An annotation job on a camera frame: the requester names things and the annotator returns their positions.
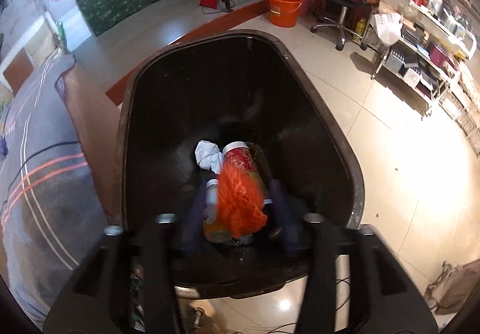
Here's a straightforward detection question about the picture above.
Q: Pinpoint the orange juice plastic bottle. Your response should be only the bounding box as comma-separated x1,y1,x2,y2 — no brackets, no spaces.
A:
202,179,232,244

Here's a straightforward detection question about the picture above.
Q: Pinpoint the orange foam fruit net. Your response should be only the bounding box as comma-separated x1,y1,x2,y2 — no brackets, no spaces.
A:
217,162,268,239

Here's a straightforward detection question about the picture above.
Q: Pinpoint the white tissue paper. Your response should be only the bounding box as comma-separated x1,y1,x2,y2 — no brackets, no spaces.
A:
194,140,223,175

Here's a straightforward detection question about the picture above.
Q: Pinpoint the red can black lid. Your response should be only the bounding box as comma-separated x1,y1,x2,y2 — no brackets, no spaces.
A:
222,141,272,205

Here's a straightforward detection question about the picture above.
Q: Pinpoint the dark brown trash bin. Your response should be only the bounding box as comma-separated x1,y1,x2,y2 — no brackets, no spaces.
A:
115,29,365,299

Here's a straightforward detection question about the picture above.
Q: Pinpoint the beige bag on floor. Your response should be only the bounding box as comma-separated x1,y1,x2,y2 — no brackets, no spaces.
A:
424,259,479,315

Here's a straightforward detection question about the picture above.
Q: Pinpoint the orange brown cushion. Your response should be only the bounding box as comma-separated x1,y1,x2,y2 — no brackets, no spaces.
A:
4,48,34,95

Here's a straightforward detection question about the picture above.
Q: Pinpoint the white rolling cart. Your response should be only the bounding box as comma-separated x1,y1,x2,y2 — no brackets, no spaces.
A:
360,0,479,118

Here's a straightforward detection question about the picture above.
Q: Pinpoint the white swing sofa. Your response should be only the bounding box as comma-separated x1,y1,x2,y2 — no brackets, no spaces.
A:
1,12,63,96

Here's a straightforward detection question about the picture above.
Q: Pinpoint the swivel stool chrome base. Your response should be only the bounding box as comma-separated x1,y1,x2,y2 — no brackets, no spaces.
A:
310,0,368,51

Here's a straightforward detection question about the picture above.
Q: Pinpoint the orange plastic bucket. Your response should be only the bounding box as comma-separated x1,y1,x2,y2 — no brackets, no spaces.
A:
267,0,302,28

